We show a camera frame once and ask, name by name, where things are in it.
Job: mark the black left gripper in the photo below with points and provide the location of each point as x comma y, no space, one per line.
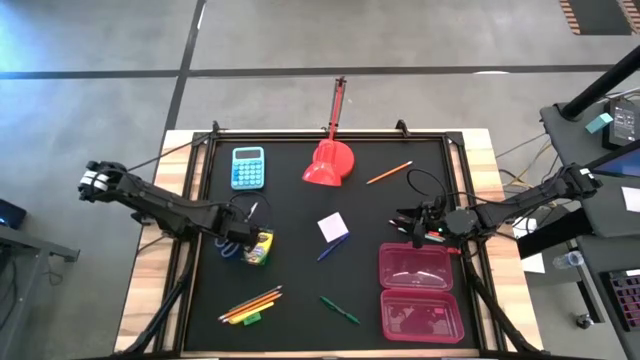
240,231

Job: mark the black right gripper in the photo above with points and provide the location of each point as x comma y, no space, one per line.
436,220

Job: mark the yellow green crayon box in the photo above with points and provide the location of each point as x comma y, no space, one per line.
262,250

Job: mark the orange pencil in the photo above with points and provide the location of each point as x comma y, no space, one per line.
250,306
252,309
390,172
260,296

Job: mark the yellow highlighter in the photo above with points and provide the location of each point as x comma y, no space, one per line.
250,313

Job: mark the blue pen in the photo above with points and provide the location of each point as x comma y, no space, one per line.
330,249

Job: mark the green eraser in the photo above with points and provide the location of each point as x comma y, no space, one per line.
252,319

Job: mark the pink translucent pencil case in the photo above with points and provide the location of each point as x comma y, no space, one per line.
420,315

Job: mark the red desk lamp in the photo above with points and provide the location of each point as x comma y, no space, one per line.
332,160

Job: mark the green pen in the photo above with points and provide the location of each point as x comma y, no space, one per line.
339,310

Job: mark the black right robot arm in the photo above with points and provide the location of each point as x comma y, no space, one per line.
525,200

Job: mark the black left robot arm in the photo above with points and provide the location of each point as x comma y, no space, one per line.
150,200

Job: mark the small red clamp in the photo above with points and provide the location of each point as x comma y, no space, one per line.
453,251

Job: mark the teal calculator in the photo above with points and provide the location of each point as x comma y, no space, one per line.
247,172

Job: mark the black table mat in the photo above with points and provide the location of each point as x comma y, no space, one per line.
300,280

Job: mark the white paper sheets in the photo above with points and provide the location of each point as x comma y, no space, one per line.
535,262

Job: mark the black beam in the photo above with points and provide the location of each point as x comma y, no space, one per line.
555,232

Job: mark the red bar clamp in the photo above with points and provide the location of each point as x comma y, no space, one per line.
336,110

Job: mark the clear water bottle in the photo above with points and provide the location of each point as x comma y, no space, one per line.
567,260

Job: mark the grey side desk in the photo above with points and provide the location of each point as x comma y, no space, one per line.
595,300
575,150

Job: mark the caster wheel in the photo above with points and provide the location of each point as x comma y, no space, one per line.
585,321

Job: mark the small teal box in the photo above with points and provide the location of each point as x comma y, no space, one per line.
599,123

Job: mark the blue lit screen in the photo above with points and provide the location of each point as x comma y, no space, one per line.
620,165

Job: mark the white paper sheet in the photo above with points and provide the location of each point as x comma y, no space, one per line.
632,199

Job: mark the keyboard with coloured keys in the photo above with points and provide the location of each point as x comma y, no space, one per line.
625,300

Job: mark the blue lit device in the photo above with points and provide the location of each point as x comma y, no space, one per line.
10,215

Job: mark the black power adapter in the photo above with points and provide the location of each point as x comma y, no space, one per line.
622,122

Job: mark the black pole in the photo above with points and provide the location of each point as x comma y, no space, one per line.
600,85

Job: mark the dark mat striped edges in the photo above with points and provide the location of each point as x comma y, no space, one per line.
600,15

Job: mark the black frame clamp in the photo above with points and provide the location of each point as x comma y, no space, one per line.
401,127
216,127

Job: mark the black diagonal frame strut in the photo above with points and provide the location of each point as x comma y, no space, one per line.
165,305
495,310

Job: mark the black aluminium table frame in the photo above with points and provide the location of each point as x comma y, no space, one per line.
325,135

